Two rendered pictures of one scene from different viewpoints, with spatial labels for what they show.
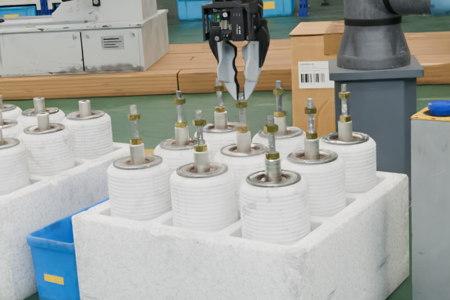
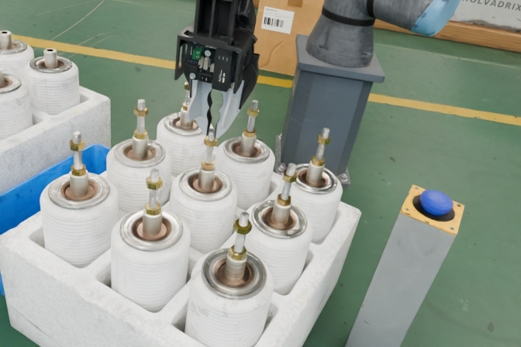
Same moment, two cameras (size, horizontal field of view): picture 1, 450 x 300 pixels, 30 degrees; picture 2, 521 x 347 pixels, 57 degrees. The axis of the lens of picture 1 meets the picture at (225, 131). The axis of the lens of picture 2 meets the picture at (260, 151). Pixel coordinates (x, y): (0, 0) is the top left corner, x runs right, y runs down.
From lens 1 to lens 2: 73 cm
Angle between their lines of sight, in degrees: 21
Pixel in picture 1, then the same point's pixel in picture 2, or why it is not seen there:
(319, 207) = (276, 279)
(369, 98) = (329, 90)
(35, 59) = not seen: outside the picture
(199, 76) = not seen: outside the picture
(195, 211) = (136, 283)
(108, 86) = not seen: outside the picture
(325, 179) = (291, 255)
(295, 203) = (255, 316)
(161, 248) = (91, 313)
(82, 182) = (36, 146)
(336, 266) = not seen: outside the picture
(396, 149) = (340, 136)
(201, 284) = not seen: outside the picture
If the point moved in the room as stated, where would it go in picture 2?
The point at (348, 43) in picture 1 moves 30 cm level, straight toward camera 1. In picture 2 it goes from (322, 33) to (329, 94)
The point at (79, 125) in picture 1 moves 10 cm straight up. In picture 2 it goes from (40, 79) to (36, 25)
